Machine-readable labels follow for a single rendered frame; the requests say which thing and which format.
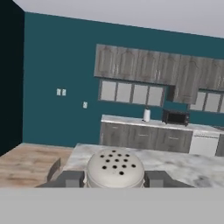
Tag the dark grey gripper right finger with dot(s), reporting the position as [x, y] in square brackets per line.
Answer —
[157, 178]

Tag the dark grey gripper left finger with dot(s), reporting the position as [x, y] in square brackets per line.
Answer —
[73, 178]

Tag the white shaker with holes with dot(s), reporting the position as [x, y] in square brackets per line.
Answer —
[115, 169]

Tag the grey wooden base cupboards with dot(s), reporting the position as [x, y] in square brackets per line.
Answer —
[143, 136]

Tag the white dishwasher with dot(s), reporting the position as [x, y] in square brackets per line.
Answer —
[203, 144]

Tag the black microwave oven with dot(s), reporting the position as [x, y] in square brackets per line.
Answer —
[176, 117]

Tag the white paper towel roll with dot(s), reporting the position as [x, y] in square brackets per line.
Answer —
[146, 115]

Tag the grey framed window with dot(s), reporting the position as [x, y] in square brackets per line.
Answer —
[131, 93]
[207, 101]

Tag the white wall socket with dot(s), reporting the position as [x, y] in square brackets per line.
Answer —
[85, 104]

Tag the white wall switch plate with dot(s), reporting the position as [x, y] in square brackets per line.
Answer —
[64, 92]
[58, 92]

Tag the grey wooden wall cupboards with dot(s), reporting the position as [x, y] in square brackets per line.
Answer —
[163, 70]

